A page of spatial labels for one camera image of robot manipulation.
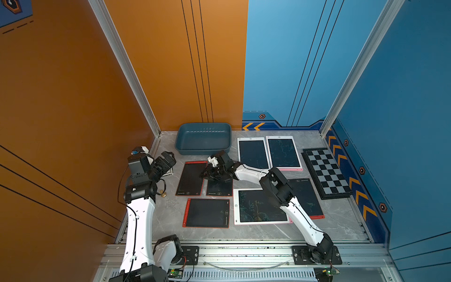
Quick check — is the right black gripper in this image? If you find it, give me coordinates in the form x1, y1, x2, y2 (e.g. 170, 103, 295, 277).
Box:
197, 163, 227, 180

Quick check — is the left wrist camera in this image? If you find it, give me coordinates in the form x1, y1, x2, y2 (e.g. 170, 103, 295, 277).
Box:
130, 146, 154, 165

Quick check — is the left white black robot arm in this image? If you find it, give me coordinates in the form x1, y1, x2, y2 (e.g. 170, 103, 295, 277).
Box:
110, 146, 183, 282

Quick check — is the left aluminium corner post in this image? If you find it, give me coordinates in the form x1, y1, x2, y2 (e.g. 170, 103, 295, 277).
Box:
88, 0, 161, 138

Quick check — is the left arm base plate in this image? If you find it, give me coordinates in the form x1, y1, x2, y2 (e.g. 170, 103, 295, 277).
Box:
171, 246, 200, 266

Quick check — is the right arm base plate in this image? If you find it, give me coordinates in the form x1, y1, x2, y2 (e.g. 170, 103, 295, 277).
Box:
291, 246, 342, 265

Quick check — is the pink writing tablet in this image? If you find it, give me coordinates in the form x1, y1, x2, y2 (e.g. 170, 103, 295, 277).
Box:
266, 136, 303, 171
233, 188, 292, 225

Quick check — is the teal storage box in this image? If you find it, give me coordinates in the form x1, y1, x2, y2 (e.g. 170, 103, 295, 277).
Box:
175, 123, 232, 156

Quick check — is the light blue writing tablet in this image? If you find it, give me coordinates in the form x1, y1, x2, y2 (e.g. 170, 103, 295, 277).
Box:
237, 137, 270, 169

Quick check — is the black grey chessboard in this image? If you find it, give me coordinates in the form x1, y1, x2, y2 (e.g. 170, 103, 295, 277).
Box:
301, 148, 352, 200

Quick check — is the red writing tablet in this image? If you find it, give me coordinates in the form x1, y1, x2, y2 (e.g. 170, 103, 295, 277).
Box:
288, 179, 325, 220
175, 161, 207, 196
182, 199, 230, 229
206, 179, 233, 197

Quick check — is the right aluminium corner post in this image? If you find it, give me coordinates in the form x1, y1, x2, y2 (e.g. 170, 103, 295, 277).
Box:
319, 0, 405, 138

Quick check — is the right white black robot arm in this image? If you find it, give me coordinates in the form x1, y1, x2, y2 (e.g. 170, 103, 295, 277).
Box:
200, 150, 334, 264

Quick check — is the aluminium front rail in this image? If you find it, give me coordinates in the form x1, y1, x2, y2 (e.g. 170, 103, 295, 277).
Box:
92, 240, 404, 282

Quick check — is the right green circuit board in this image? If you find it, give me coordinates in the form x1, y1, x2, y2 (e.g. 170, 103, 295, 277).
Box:
314, 267, 340, 282

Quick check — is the aluminium corner post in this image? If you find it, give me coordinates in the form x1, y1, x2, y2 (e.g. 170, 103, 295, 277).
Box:
88, 0, 161, 138
319, 0, 405, 138

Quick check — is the green circuit board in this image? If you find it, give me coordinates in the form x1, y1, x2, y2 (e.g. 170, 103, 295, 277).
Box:
167, 268, 184, 281
314, 267, 340, 282

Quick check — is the left green circuit board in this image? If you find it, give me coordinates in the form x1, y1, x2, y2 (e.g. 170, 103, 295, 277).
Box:
167, 268, 184, 281

